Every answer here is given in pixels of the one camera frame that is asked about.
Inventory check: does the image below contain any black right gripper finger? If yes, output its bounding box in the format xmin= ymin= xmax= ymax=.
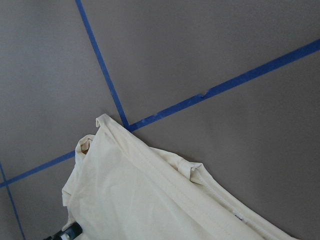
xmin=46 ymin=223 xmax=83 ymax=240

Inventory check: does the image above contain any cream long-sleeve printed shirt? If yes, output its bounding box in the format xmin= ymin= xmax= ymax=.
xmin=62 ymin=114 xmax=291 ymax=240

